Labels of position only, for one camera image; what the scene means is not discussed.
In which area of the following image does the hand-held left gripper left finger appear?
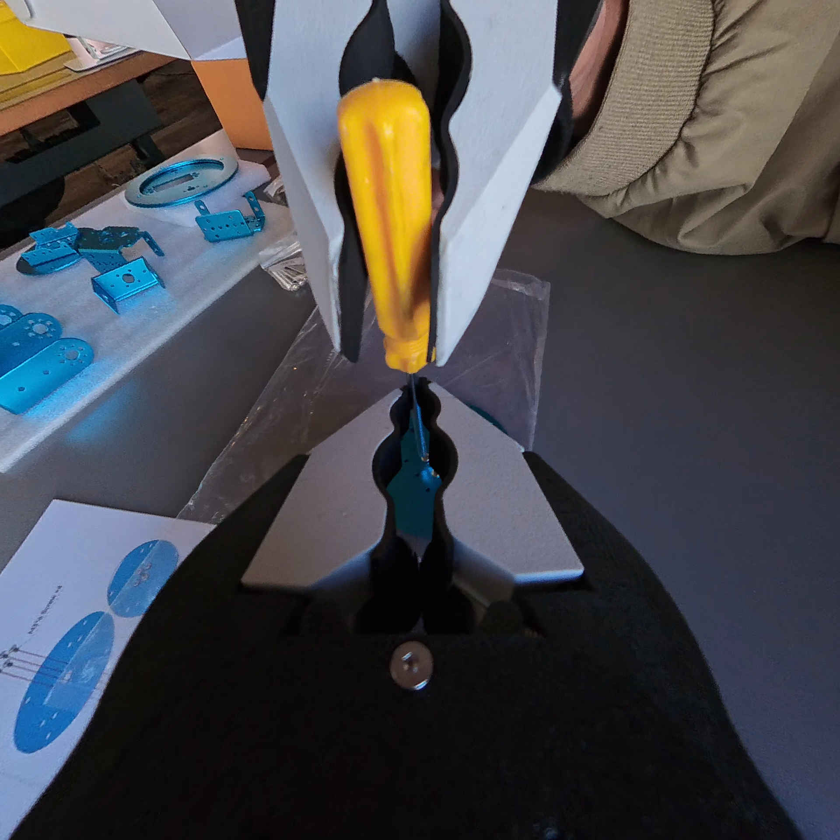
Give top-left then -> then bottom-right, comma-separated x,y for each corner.
241,386 -> 421,634

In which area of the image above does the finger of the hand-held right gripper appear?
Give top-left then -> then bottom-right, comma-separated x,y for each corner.
261,0 -> 411,364
428,0 -> 565,367

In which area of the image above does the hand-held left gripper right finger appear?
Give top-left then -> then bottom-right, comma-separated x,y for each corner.
420,385 -> 585,634

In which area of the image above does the blue round metal disc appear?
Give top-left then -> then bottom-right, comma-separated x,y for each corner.
384,394 -> 509,536

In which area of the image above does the yellow-handled screwdriver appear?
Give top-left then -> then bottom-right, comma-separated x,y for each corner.
336,79 -> 437,460

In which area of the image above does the wood-edged office desk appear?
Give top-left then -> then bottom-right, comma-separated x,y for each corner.
0,49 -> 178,244

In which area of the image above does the person's right hand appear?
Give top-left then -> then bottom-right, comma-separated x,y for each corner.
570,0 -> 632,151

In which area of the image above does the orange and white cardboard box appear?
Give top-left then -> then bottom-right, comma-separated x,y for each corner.
26,0 -> 273,152

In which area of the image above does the clear plastic bag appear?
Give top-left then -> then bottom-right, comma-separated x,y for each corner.
177,269 -> 551,526

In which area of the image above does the pile of small screw bags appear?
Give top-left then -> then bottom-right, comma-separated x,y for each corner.
259,177 -> 309,290

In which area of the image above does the white foam sheet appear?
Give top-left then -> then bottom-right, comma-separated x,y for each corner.
0,128 -> 309,473

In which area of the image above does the white assembly instruction sheet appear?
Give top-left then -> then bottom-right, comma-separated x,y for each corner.
0,499 -> 217,828

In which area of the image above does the wide blue perforated bracket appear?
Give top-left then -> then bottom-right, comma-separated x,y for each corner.
194,192 -> 266,244

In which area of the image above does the blue metal ring plate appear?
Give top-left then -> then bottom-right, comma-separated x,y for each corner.
125,159 -> 238,211

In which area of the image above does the small blue U bracket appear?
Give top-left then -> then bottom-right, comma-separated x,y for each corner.
91,257 -> 166,315

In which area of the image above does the blue angled bracket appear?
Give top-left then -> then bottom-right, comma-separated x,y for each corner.
16,223 -> 83,275

